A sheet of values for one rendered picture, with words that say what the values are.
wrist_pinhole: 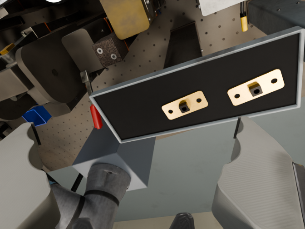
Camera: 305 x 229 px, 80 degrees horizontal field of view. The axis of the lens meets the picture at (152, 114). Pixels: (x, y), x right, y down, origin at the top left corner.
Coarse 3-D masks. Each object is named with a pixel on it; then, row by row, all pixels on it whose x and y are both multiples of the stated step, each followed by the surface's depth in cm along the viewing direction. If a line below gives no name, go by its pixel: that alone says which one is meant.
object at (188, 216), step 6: (180, 216) 6; (186, 216) 6; (192, 216) 6; (78, 222) 6; (84, 222) 6; (90, 222) 6; (174, 222) 6; (180, 222) 6; (186, 222) 6; (192, 222) 6; (72, 228) 5; (78, 228) 5; (84, 228) 5; (90, 228) 5; (174, 228) 5; (180, 228) 5; (186, 228) 5; (192, 228) 5
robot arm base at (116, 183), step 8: (96, 168) 60; (104, 168) 59; (112, 168) 60; (120, 168) 61; (88, 176) 61; (96, 176) 58; (104, 176) 58; (112, 176) 59; (120, 176) 60; (128, 176) 63; (88, 184) 58; (96, 184) 57; (104, 184) 57; (112, 184) 57; (120, 184) 59; (128, 184) 63; (88, 192) 56; (96, 192) 55; (104, 192) 55; (112, 192) 56; (120, 192) 59; (120, 200) 61
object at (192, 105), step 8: (184, 96) 35; (192, 96) 34; (200, 96) 34; (168, 104) 36; (176, 104) 36; (184, 104) 35; (192, 104) 35; (200, 104) 35; (168, 112) 37; (176, 112) 37; (184, 112) 35
